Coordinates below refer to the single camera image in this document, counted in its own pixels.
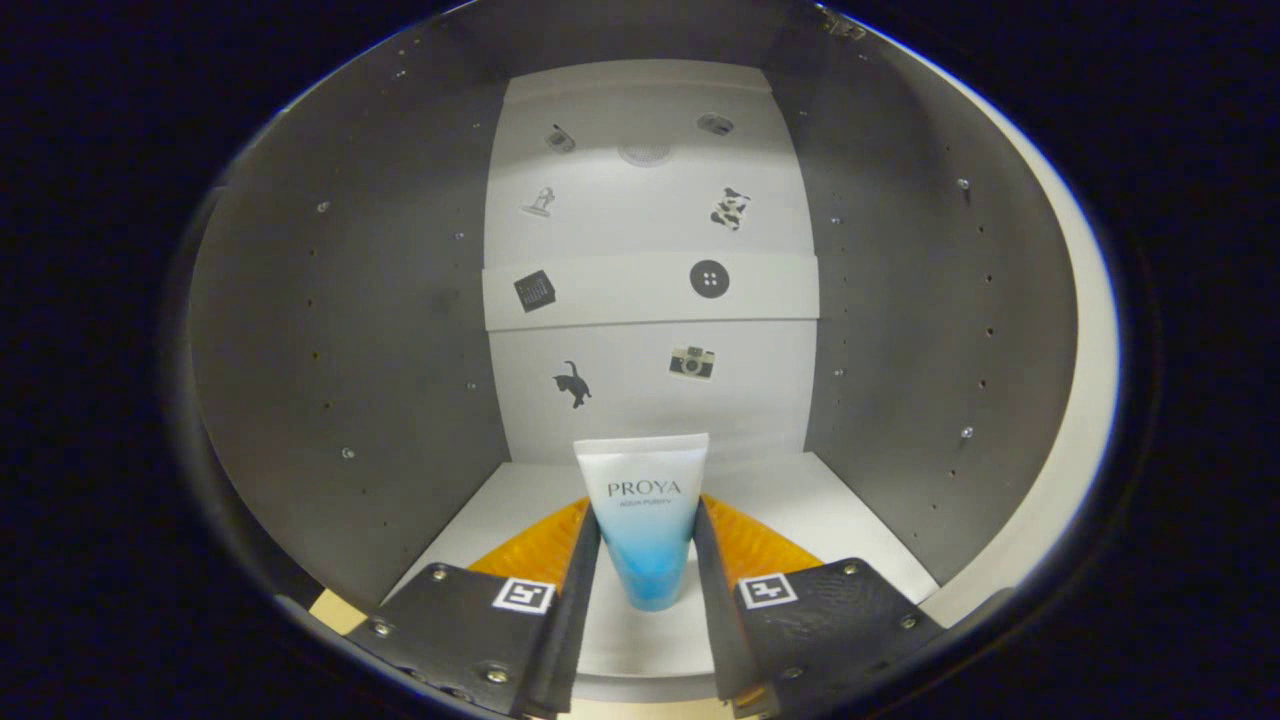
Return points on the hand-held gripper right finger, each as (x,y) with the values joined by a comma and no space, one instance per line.
(715,620)

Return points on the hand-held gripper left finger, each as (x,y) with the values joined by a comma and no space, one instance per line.
(572,620)

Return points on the white and blue tube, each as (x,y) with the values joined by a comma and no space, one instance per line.
(645,520)

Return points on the grey cabinet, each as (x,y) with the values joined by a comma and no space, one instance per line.
(350,350)

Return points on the round white puck light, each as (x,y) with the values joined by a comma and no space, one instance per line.
(645,153)

